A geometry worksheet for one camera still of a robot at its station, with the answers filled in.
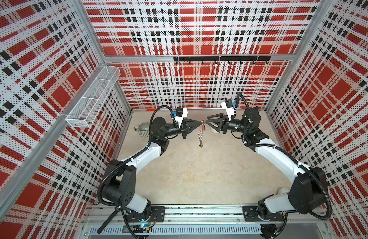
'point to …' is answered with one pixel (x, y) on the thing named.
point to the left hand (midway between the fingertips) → (201, 124)
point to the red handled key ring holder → (201, 139)
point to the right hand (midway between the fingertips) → (208, 121)
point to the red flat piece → (150, 109)
